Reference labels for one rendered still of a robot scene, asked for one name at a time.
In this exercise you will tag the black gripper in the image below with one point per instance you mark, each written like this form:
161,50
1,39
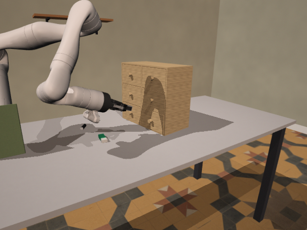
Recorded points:
113,104

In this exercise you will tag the light wood drawer front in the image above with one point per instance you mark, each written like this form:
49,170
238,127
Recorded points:
131,74
153,120
132,93
153,99
154,78
134,115

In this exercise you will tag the small wooden chest of drawers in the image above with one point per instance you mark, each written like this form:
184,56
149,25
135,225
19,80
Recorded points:
177,94

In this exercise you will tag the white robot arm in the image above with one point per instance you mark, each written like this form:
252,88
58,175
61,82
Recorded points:
83,20

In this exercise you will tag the white and green eraser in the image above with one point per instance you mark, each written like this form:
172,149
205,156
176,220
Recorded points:
102,138

